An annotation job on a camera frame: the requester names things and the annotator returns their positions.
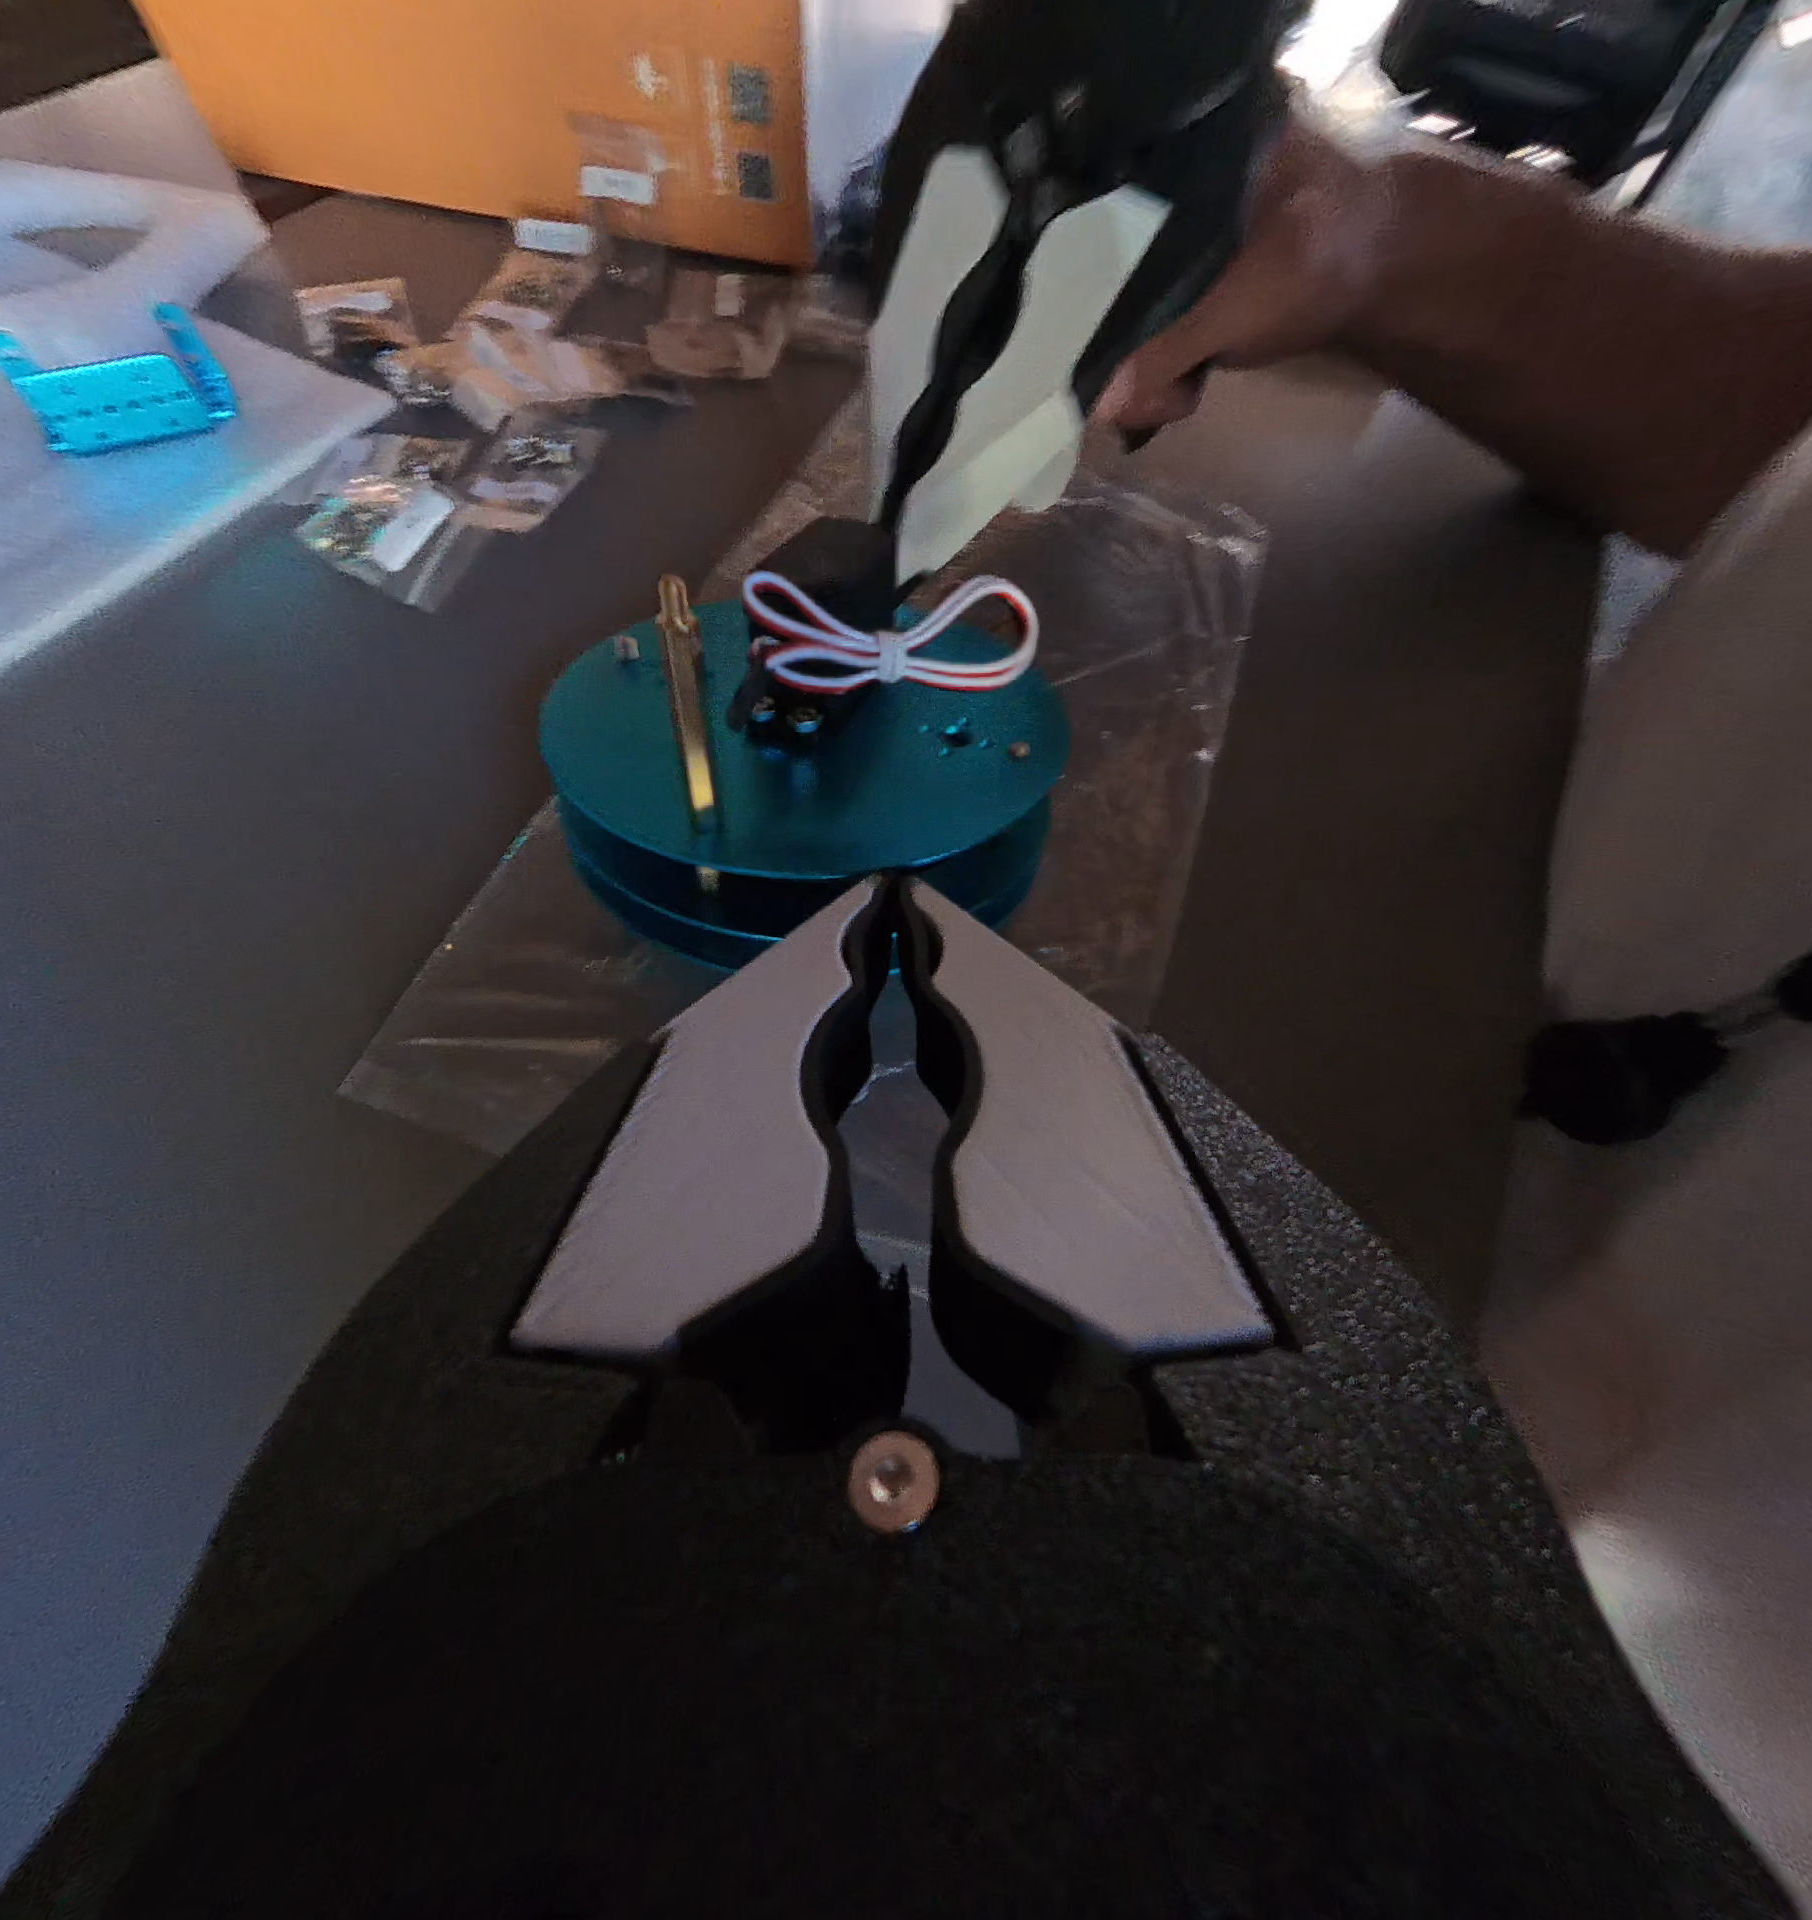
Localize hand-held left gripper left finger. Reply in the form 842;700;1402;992
507;876;899;1364

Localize blue round turntable base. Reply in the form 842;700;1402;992
538;599;1073;974

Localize long blue perforated bracket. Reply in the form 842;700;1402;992
0;305;240;458

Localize brass standoff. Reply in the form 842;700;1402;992
654;574;720;835

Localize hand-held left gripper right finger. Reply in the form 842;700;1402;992
898;876;1280;1364

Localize orange cardboard box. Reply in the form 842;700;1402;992
125;0;824;272

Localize person's right hand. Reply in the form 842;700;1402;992
1104;123;1391;454

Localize red white servo cable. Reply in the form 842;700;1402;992
739;574;1040;695

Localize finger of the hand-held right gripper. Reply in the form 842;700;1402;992
893;206;1175;587
865;142;1025;530

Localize black lanyard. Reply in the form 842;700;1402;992
1522;922;1812;1150

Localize black office chair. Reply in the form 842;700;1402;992
1377;0;1779;190

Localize clear plastic bag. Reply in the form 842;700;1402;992
339;465;1267;1322

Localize white foam tray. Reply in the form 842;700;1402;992
0;61;399;708

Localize pile of small screw bags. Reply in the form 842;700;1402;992
291;211;870;618

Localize black servo motor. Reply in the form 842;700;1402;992
727;517;922;752

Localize person's right forearm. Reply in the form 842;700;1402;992
1341;142;1812;558

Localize grey desk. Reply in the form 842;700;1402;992
0;151;1613;1920

